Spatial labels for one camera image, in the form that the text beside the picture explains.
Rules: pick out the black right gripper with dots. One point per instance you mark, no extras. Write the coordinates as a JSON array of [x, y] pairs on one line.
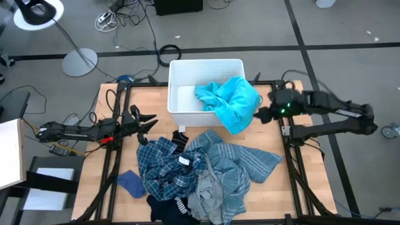
[[265, 115]]

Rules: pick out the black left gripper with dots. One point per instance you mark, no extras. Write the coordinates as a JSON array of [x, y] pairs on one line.
[[129, 123]]

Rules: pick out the turquoise towel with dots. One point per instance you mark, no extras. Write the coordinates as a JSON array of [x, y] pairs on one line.
[[234, 103]]

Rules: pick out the black striped sock with tag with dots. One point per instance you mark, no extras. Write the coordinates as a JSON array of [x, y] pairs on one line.
[[179, 140]]

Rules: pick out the blue plaid shirt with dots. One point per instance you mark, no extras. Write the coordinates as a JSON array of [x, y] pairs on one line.
[[165, 168]]

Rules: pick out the blue striped towel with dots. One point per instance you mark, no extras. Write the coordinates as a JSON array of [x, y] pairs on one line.
[[237, 162]]

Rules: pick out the small blue sock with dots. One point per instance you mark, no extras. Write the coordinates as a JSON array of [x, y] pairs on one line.
[[131, 184]]

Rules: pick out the navy shorts with white print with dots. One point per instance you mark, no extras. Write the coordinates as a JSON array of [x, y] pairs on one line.
[[168, 211]]

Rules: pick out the grey t-shirt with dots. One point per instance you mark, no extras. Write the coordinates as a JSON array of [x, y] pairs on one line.
[[206, 193]]

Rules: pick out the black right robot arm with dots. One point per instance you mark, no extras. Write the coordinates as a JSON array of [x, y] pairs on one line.
[[328, 128]]

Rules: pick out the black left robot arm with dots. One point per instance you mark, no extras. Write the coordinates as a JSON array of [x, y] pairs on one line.
[[72, 132]]

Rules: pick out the white plastic bin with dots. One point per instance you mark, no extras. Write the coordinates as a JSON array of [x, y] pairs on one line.
[[187, 93]]

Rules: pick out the grey power adapter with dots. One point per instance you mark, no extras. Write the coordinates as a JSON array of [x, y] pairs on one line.
[[71, 120]]

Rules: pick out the grey floor stand with pole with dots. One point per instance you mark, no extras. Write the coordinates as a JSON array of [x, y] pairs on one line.
[[79, 62]]

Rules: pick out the black electronic device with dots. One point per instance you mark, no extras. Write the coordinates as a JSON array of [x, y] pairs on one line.
[[59, 150]]

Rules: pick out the black box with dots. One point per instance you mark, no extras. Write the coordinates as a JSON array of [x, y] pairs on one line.
[[178, 6]]

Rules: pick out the black cart with white panel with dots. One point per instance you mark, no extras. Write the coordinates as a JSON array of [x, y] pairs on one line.
[[47, 187]]

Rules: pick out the grey caster wheel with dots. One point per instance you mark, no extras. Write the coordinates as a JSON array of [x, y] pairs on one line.
[[390, 131]]

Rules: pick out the white object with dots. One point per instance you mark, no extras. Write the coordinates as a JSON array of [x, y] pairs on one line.
[[325, 3]]

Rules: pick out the black flat panel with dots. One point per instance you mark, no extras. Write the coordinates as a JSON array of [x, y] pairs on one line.
[[14, 104]]

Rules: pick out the white board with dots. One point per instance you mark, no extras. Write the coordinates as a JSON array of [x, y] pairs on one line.
[[11, 153]]

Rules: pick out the grey metal bracket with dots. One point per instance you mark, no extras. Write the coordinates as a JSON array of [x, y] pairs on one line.
[[285, 130]]

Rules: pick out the black aluminium table frame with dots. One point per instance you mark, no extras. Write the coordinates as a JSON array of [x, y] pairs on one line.
[[140, 84]]

